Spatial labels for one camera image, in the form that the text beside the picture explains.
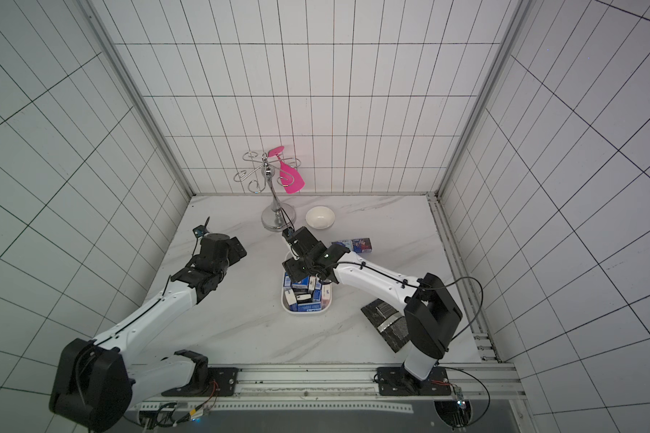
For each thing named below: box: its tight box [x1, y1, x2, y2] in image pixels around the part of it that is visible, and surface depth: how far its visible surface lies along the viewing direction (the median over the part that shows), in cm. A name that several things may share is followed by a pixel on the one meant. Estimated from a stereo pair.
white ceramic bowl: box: [305, 205, 336, 231], surface depth 109 cm
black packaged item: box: [360, 297, 410, 353], surface depth 83 cm
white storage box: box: [280, 272, 334, 315], surface depth 84 cm
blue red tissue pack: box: [351, 237, 373, 254], surface depth 102 cm
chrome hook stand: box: [233, 150, 302, 232], surface depth 99 cm
